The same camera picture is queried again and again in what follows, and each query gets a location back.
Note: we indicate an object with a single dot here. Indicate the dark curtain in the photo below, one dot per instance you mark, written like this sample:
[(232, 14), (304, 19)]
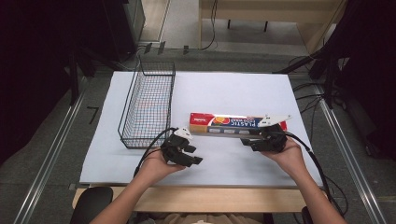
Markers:
[(370, 62), (34, 68)]

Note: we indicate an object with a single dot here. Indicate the dark cabinet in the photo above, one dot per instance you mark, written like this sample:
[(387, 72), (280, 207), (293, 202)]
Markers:
[(124, 25)]

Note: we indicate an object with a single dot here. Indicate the wooden table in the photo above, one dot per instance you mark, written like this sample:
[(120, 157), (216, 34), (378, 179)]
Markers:
[(218, 199)]

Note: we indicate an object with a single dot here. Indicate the person's left hand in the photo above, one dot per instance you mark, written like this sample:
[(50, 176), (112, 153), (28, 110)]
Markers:
[(154, 169)]

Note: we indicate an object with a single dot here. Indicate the black stand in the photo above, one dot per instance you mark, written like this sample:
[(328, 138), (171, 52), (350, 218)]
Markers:
[(74, 74), (327, 62)]

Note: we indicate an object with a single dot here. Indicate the metal floor rail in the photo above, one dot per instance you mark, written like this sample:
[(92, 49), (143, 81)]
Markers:
[(351, 155), (46, 161)]

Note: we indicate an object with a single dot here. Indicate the white table sheet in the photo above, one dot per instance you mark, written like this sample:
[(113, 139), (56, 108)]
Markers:
[(218, 93)]

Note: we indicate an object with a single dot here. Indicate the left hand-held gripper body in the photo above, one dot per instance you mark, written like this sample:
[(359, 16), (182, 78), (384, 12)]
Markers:
[(174, 146)]

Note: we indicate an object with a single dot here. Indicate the long plastic wrap box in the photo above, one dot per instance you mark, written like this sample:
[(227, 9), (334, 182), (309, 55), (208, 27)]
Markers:
[(224, 124)]

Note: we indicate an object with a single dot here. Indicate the black chair armrest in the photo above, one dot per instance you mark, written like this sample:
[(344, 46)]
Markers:
[(305, 216), (90, 205)]

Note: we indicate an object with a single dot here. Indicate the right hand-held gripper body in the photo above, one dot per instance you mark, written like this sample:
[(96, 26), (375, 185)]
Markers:
[(274, 138)]

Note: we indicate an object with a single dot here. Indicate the person's right hand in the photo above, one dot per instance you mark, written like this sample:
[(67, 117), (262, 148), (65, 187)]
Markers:
[(289, 158)]

